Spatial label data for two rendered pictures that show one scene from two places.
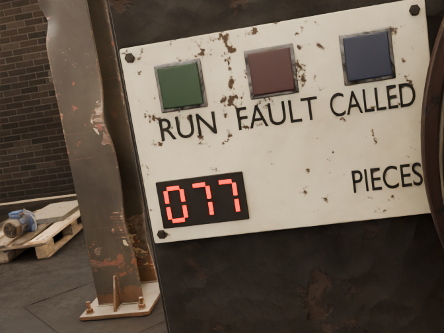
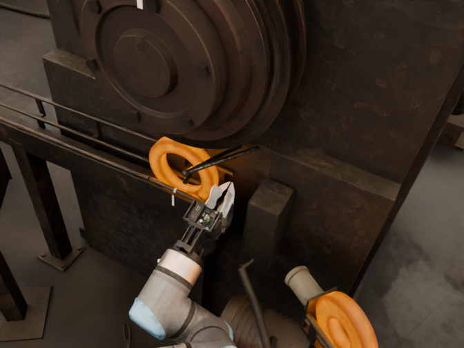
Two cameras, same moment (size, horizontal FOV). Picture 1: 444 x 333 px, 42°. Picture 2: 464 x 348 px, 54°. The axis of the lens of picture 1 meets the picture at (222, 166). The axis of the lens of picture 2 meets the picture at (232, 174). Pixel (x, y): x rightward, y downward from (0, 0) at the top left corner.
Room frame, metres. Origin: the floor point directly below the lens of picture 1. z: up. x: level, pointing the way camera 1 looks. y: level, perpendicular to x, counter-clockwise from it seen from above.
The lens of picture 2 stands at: (-0.38, -0.67, 1.56)
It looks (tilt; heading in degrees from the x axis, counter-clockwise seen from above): 46 degrees down; 13
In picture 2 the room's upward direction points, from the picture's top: 6 degrees clockwise
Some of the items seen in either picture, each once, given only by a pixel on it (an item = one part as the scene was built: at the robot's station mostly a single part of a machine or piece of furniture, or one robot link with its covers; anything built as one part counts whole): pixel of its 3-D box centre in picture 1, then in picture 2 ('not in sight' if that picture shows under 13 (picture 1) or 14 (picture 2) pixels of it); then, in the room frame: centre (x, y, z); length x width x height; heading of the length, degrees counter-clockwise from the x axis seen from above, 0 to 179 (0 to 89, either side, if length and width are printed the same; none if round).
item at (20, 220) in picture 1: (25, 220); not in sight; (4.66, 1.65, 0.25); 0.40 x 0.24 x 0.22; 170
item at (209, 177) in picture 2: not in sight; (183, 169); (0.36, -0.37, 0.75); 0.18 x 0.03 x 0.18; 79
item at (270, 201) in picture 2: not in sight; (266, 226); (0.32, -0.61, 0.68); 0.11 x 0.08 x 0.24; 170
